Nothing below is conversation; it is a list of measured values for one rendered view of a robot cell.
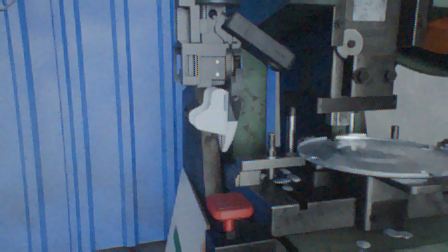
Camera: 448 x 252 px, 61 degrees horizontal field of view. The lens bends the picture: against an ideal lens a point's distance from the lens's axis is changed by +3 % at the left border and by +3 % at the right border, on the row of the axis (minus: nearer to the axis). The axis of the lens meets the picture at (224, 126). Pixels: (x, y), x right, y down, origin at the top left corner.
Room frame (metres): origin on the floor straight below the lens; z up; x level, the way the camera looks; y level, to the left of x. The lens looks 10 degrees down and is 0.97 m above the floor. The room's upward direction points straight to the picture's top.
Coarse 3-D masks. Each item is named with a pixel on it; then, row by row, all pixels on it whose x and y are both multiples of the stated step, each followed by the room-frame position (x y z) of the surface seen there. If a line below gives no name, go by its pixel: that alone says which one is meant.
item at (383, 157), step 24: (312, 144) 0.79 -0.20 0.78; (336, 144) 0.79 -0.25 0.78; (360, 144) 0.79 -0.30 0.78; (384, 144) 0.79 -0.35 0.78; (408, 144) 0.79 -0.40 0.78; (336, 168) 0.61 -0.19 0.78; (360, 168) 0.61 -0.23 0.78; (384, 168) 0.61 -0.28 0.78; (408, 168) 0.61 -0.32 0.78; (432, 168) 0.62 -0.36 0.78
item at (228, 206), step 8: (232, 192) 0.55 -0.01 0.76; (208, 200) 0.52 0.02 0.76; (216, 200) 0.52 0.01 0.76; (224, 200) 0.52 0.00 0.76; (232, 200) 0.52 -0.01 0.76; (240, 200) 0.52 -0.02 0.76; (208, 208) 0.51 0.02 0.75; (216, 208) 0.49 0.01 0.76; (224, 208) 0.49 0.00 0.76; (232, 208) 0.49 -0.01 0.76; (240, 208) 0.49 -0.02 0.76; (248, 208) 0.49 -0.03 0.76; (216, 216) 0.48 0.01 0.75; (224, 216) 0.48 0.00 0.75; (232, 216) 0.48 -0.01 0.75; (240, 216) 0.49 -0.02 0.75; (248, 216) 0.49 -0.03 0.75; (224, 224) 0.51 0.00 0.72; (232, 224) 0.51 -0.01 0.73
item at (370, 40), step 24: (360, 0) 0.74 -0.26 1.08; (384, 0) 0.76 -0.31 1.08; (360, 24) 0.75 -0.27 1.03; (384, 24) 0.76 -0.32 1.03; (312, 48) 0.80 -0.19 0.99; (336, 48) 0.72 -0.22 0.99; (360, 48) 0.73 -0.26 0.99; (384, 48) 0.76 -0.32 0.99; (312, 72) 0.80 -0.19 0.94; (336, 72) 0.73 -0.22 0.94; (360, 72) 0.70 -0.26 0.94; (384, 72) 0.73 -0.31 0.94; (336, 96) 0.73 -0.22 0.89; (360, 96) 0.72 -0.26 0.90
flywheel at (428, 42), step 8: (432, 24) 1.03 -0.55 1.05; (440, 24) 1.02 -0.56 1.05; (424, 32) 1.04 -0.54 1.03; (432, 32) 1.02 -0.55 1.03; (440, 32) 0.99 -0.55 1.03; (424, 40) 1.04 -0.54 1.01; (432, 40) 1.02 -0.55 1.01; (440, 40) 0.99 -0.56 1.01; (424, 48) 1.04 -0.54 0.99; (432, 48) 1.01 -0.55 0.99; (440, 48) 0.99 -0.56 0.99
